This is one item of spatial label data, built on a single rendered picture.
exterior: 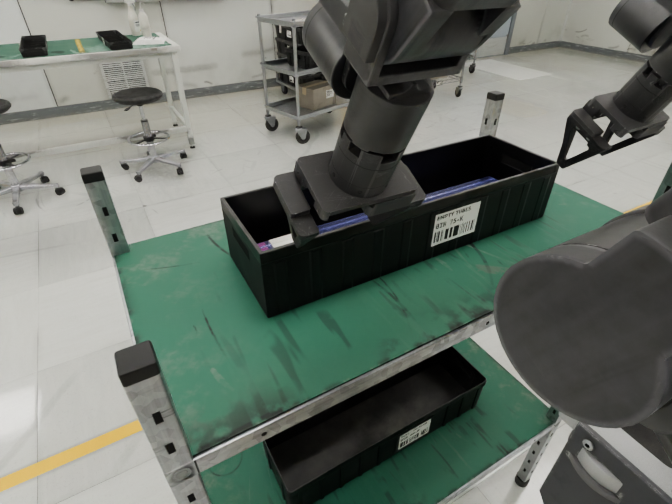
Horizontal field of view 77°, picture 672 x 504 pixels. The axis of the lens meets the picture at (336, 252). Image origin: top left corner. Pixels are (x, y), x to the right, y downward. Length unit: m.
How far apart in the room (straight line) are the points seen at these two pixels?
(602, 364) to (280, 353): 0.42
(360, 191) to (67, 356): 1.85
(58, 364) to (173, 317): 1.49
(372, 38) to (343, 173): 0.13
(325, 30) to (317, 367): 0.37
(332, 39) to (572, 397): 0.29
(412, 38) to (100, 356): 1.91
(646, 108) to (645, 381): 0.52
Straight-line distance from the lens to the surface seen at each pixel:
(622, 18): 0.69
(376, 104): 0.31
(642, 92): 0.68
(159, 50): 3.66
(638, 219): 0.24
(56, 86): 5.26
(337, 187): 0.38
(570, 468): 0.48
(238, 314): 0.62
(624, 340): 0.19
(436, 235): 0.70
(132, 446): 1.72
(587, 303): 0.19
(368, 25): 0.27
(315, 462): 1.14
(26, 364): 2.18
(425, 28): 0.26
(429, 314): 0.62
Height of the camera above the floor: 1.37
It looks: 36 degrees down
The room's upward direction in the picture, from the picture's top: straight up
